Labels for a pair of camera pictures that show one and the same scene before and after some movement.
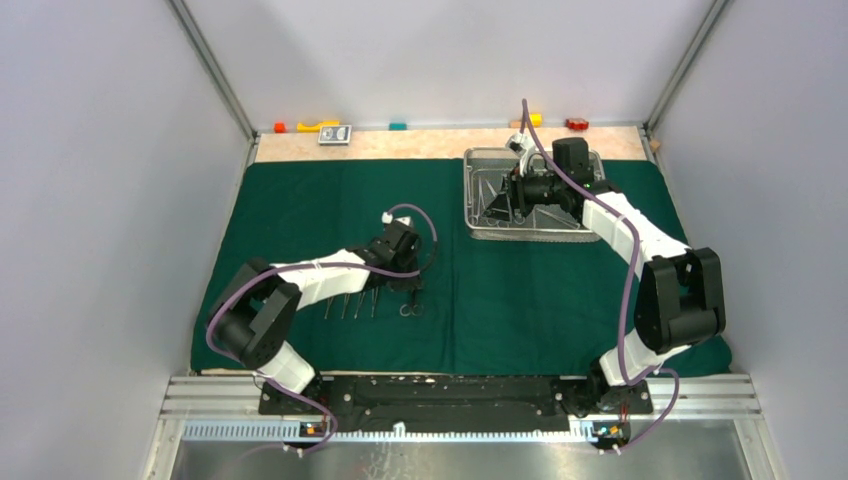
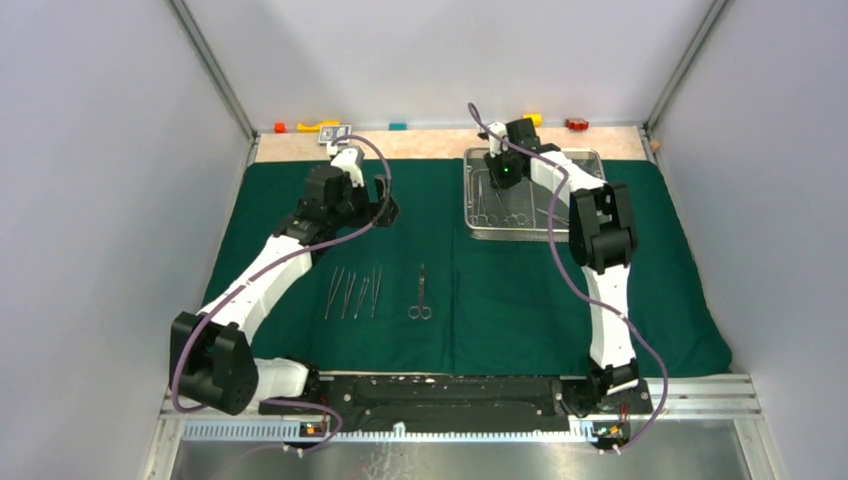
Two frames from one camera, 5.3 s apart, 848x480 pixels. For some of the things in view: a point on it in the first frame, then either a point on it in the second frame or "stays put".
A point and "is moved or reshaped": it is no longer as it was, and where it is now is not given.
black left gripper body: (402, 283) to (355, 210)
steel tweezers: (346, 300) stays put
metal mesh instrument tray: (485, 173) stays put
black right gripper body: (533, 190) to (502, 169)
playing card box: (335, 135) stays put
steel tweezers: (374, 300) stays put
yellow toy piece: (315, 128) stays put
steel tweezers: (361, 300) stays put
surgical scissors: (415, 309) is moved or reshaped
